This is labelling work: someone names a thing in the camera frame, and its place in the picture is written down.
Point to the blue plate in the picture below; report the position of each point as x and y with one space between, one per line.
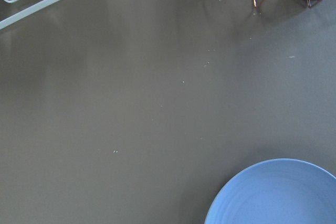
276 191

